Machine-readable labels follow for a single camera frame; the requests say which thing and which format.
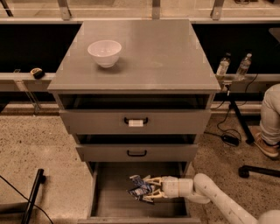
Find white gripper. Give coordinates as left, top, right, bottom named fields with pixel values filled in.
left=143, top=175, right=193, bottom=201

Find blue chip bag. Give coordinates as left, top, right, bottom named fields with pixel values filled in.
left=127, top=175, right=154, bottom=204

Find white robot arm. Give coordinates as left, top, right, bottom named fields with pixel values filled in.
left=143, top=173, right=280, bottom=224

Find grey bottom drawer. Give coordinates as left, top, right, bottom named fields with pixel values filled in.
left=78, top=162, right=201, bottom=224

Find grey drawer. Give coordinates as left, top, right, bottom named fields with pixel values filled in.
left=59, top=109, right=211, bottom=135
left=78, top=162, right=201, bottom=224
left=76, top=144, right=198, bottom=162

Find grey middle drawer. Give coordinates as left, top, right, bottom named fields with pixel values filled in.
left=76, top=144, right=198, bottom=162

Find grey top drawer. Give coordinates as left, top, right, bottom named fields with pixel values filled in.
left=59, top=109, right=211, bottom=135

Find grey drawer cabinet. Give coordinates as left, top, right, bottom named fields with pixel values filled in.
left=47, top=18, right=221, bottom=224

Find black chair base leg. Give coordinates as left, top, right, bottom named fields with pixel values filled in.
left=238, top=165, right=280, bottom=178

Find black power adapter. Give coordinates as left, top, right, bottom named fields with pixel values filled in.
left=221, top=134, right=239, bottom=146

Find black tripod leg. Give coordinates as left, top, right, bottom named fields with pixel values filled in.
left=228, top=94, right=255, bottom=144

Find tan brown shoe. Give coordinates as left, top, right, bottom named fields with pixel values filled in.
left=254, top=132, right=279, bottom=158

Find black stand leg left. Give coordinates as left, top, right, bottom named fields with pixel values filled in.
left=21, top=169, right=46, bottom=224

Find person leg grey trousers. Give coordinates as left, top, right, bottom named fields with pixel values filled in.
left=260, top=84, right=280, bottom=145

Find clear water bottle left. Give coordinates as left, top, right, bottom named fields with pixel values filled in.
left=216, top=52, right=231, bottom=77

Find clear water bottle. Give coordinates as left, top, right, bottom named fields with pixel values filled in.
left=216, top=52, right=231, bottom=77
left=236, top=53, right=252, bottom=81

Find clear water bottle right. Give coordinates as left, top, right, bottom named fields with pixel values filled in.
left=236, top=53, right=252, bottom=81

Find white ceramic bowl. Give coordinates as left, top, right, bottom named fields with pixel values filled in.
left=87, top=40, right=122, bottom=68

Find yellow black tape measure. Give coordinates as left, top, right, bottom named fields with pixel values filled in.
left=31, top=67, right=45, bottom=80

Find black middle drawer handle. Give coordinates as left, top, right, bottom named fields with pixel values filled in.
left=127, top=150, right=147, bottom=158

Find white tape on handle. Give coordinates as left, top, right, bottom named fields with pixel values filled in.
left=128, top=120, right=144, bottom=127

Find black power cable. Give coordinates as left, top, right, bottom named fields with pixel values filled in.
left=203, top=73, right=259, bottom=143

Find black cable on floor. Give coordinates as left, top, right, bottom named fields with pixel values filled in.
left=0, top=174, right=54, bottom=224

